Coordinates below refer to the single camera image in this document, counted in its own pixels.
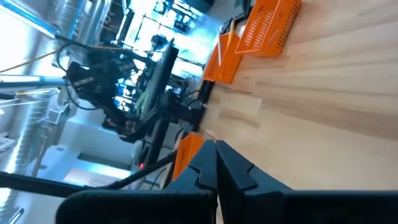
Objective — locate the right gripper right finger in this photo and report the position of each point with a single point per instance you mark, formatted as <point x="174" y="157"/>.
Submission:
<point x="245" y="186"/>

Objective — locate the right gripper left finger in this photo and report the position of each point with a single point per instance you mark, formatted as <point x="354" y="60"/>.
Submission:
<point x="202" y="168"/>

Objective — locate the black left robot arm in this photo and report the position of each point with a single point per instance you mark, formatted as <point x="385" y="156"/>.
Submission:
<point x="102" y="84"/>

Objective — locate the orange plastic slotted bin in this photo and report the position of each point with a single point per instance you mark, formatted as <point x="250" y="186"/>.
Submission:
<point x="228" y="65"/>
<point x="186" y="152"/>
<point x="267" y="28"/>

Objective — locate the black desk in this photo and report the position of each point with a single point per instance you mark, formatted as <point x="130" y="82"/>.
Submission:
<point x="161" y="71"/>

